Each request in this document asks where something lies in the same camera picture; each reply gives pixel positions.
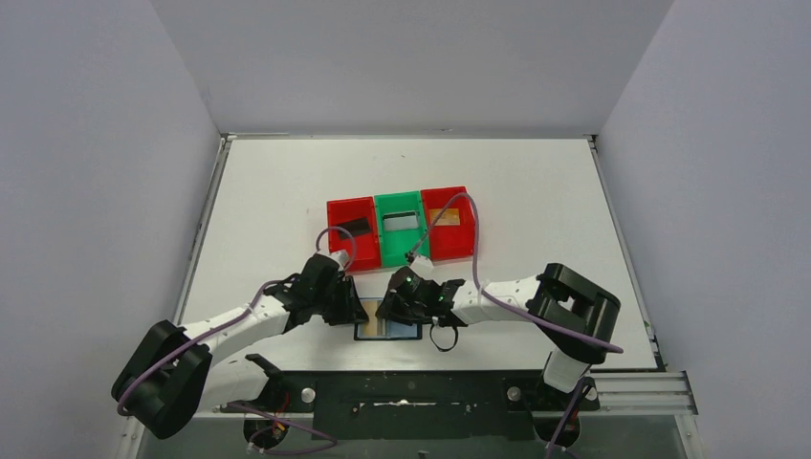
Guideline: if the black leather card holder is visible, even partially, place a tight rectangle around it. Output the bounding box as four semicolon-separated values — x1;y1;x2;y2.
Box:
353;319;423;341

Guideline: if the orange card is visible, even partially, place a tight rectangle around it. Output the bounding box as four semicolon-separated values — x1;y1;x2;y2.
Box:
355;298;387;340

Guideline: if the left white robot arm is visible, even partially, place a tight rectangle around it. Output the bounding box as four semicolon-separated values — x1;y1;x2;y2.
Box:
111;250;361;439

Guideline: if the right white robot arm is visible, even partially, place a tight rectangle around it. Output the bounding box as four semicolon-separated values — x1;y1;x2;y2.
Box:
376;263;623;408

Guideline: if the black card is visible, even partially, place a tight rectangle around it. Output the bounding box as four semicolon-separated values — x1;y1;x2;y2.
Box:
338;217;373;239

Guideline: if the silver card with magnetic stripe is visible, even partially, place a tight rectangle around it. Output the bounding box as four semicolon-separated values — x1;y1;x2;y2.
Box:
382;211;420;231

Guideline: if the gold credit card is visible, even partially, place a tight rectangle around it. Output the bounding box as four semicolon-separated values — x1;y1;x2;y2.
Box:
428;208;461;227

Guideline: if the green plastic bin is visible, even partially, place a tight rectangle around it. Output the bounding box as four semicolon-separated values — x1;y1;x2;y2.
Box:
373;191;427;268

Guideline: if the left red plastic bin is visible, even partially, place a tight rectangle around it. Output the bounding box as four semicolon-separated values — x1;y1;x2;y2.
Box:
326;196;383;271

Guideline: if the red plastic bin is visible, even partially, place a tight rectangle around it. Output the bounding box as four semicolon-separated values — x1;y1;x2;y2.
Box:
420;186;475;261
326;196;383;271

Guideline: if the right red plastic bin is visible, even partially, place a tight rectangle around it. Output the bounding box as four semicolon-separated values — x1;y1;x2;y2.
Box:
420;186;475;261

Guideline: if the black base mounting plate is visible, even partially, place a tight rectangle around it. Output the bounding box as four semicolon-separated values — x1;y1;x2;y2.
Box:
230;358;600;441

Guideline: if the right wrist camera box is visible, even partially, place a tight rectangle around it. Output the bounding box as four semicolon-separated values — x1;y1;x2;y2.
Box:
408;254;434;278

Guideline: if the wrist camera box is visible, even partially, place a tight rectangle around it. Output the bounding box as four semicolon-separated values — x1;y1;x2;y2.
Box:
329;250;352;269
408;254;434;278

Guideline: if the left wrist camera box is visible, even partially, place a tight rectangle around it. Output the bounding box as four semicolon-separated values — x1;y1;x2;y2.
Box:
329;250;352;269

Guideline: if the aluminium table edge rail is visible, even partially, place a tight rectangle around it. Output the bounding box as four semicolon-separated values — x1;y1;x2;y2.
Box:
174;136;244;340

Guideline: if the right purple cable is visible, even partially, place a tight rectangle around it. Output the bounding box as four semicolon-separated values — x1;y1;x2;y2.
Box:
405;192;625;355

